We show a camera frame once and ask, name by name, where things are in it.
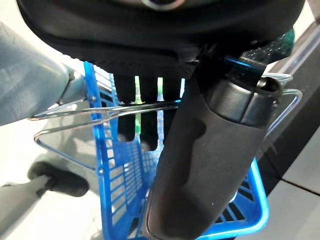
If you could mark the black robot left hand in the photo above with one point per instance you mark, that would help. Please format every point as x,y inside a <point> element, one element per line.
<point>150,30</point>

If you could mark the blue plastic shopping basket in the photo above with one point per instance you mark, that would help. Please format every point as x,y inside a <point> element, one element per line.
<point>98,140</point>

